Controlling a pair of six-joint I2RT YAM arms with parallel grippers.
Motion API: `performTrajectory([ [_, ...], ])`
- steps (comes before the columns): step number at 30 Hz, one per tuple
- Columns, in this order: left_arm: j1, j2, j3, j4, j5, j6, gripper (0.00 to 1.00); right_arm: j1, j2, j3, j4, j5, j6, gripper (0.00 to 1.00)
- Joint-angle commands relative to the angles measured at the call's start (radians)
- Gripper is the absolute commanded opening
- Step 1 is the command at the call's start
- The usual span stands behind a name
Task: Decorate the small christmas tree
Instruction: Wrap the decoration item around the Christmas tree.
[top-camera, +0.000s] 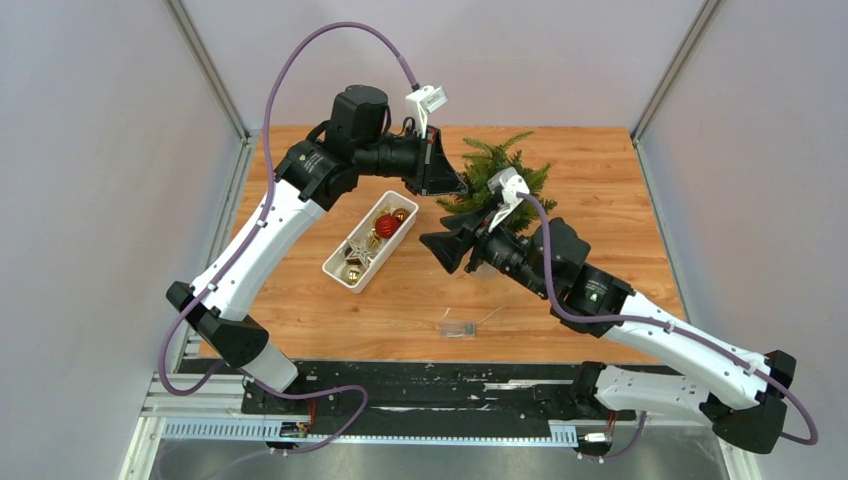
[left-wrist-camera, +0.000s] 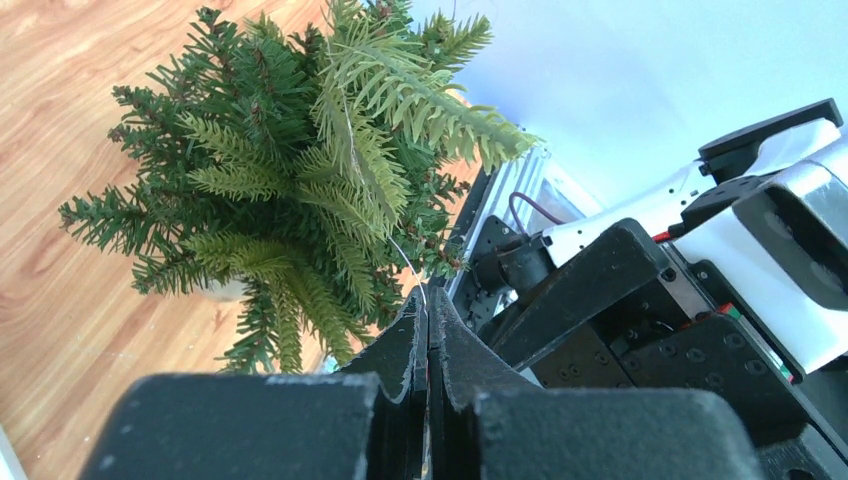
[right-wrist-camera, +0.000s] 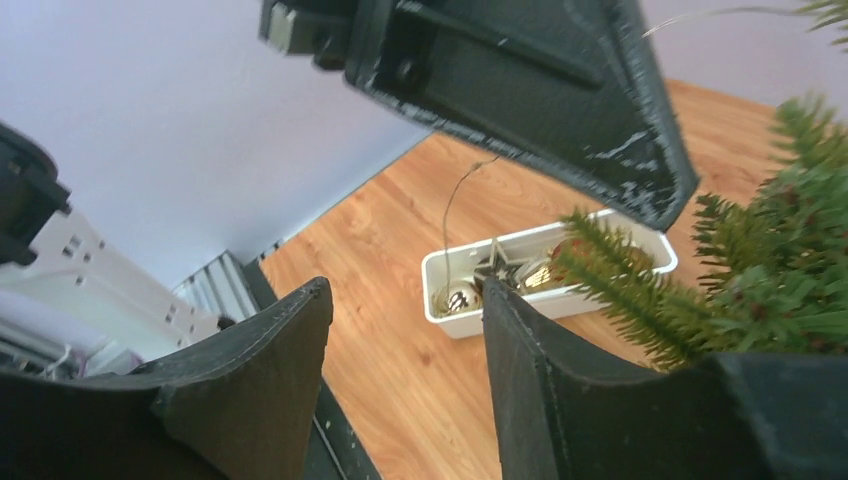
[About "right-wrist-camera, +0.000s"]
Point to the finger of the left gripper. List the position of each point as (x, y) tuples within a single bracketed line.
[(570, 89)]

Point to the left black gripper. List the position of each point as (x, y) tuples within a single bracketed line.
[(331, 33)]

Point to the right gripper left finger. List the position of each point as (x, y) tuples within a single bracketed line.
[(237, 405)]

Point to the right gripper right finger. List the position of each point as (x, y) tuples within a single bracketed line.
[(566, 409)]

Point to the small green christmas tree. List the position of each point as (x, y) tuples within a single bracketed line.
[(776, 277)]

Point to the red glitter ball ornament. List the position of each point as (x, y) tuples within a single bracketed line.
[(580, 249)]

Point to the white ornament tray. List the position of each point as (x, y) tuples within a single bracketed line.
[(441, 267)]

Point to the silver star ornament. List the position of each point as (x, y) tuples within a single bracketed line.
[(499, 265)]

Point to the gold ball ornament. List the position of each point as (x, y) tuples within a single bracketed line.
[(457, 297)]

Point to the white slotted cable duct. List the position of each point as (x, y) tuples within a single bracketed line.
[(220, 287)]

